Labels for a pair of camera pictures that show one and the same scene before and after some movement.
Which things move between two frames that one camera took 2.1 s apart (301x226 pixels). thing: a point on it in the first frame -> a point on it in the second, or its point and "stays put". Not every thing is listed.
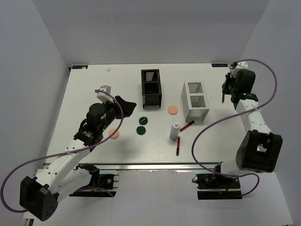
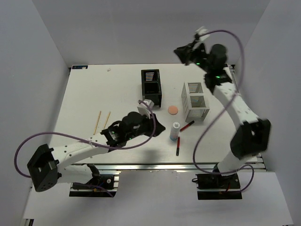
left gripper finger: [128, 108] -> [159, 127]
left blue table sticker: [80, 67] stays put
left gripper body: [113, 111] -> [147, 126]
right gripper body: [229, 85] -> [198, 57]
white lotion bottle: [174, 131] stays put
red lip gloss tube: [187, 125] stays put
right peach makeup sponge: [172, 109] stays put
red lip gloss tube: [178, 149] stays put
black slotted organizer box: [151, 87] stays put
